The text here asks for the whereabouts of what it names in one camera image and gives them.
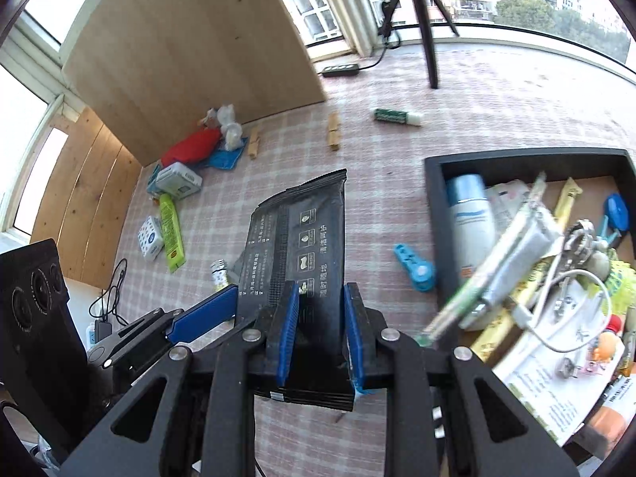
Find grey pebble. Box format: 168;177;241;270
589;251;612;279

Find light blue plastic clip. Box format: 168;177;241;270
394;243;437;293

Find pine wood panel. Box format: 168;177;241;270
30;107;145;284

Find white crumpled plastic bags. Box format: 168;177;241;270
221;123;244;151

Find small clear plastic bottle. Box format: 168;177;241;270
209;258;230;293

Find white window frame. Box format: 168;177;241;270
263;0;383;60

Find lime green tube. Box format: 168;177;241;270
158;193;186;274

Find black tripod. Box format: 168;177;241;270
378;0;460;89

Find silver tin box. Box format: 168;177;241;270
154;161;204;201

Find neon yellow mesh item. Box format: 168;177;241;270
593;258;636;309

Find black wet wipes packet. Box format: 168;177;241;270
233;169;356;411

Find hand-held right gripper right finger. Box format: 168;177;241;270
343;282;582;477

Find green white glue stick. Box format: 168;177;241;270
374;107;424;127

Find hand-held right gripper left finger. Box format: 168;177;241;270
60;281;301;477

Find white blue spray bottle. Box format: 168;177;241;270
446;174;498;281

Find green white flat packet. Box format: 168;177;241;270
422;174;564;346

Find polka dot tissue pack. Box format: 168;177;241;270
138;215;165;262

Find blue flat packet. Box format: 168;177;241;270
206;136;249;172

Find pink plaid cloth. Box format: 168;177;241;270
119;42;636;477

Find small orange figurine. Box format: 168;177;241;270
593;313;624;363

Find yellow strip packet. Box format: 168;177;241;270
551;177;582;232

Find thin black cables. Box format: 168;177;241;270
89;258;129;329

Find red pouch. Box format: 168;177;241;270
160;128;223;169

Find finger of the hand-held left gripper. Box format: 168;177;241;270
87;284;239;383

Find black container box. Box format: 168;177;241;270
423;147;636;463

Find silver metal carabiner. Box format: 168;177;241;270
564;219;597;279

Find large wooden board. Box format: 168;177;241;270
60;0;326;166

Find orange packet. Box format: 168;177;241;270
586;397;629;458

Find white cable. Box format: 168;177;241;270
512;268;614;353

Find white paper packet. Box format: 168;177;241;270
489;181;532;229

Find black power cable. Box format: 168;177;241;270
358;2;401;71

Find white green printed booklet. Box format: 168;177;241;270
492;328;622;445

